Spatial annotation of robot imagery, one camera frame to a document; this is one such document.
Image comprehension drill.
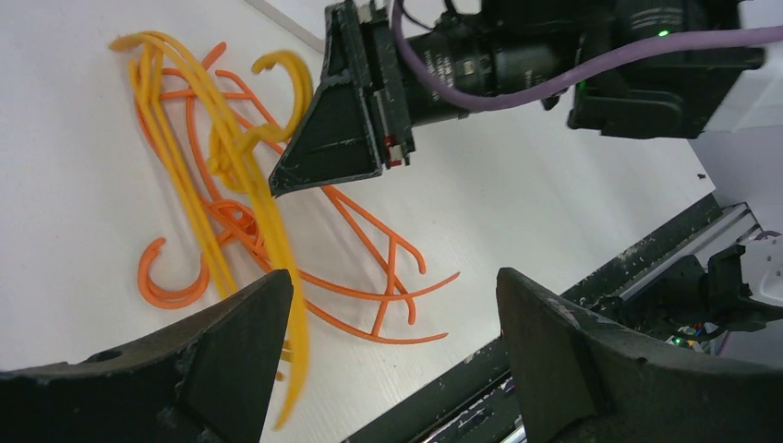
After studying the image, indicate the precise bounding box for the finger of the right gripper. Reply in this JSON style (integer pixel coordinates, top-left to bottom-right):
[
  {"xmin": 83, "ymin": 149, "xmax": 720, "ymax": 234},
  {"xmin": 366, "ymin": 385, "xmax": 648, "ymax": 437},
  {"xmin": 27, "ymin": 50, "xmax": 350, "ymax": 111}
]
[{"xmin": 269, "ymin": 82, "xmax": 381, "ymax": 198}]

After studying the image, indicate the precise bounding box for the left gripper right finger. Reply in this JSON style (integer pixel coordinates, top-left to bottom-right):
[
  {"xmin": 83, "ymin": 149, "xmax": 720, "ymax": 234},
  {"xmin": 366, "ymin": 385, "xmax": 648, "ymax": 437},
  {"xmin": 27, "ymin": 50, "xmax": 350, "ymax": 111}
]
[{"xmin": 496, "ymin": 268, "xmax": 782, "ymax": 442}]

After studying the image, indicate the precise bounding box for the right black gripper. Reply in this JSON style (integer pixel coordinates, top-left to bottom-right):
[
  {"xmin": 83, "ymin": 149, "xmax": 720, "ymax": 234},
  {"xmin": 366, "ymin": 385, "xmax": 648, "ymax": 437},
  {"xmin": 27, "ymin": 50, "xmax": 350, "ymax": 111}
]
[{"xmin": 324, "ymin": 1, "xmax": 765, "ymax": 169}]

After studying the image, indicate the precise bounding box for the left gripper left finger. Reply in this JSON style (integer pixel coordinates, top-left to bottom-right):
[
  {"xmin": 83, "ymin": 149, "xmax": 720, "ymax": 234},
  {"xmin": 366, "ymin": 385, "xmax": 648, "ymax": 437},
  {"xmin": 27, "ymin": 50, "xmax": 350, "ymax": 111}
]
[{"xmin": 1, "ymin": 269, "xmax": 293, "ymax": 442}]

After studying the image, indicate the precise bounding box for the amber plastic hanger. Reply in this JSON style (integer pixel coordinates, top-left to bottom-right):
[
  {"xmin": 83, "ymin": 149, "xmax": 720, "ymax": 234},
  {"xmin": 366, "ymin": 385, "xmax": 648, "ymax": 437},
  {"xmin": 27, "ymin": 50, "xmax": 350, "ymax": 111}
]
[{"xmin": 110, "ymin": 30, "xmax": 313, "ymax": 430}]

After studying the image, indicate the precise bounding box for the orange plastic hanger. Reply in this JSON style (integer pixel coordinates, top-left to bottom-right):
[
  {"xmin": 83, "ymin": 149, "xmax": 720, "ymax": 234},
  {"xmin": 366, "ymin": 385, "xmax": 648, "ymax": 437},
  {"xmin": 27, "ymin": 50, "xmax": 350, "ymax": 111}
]
[{"xmin": 139, "ymin": 43, "xmax": 442, "ymax": 345}]

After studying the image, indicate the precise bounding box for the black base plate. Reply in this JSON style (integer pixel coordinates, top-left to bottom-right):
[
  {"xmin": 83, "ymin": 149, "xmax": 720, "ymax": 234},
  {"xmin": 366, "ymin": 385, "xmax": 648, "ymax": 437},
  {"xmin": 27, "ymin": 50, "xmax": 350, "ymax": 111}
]
[{"xmin": 351, "ymin": 197, "xmax": 782, "ymax": 442}]

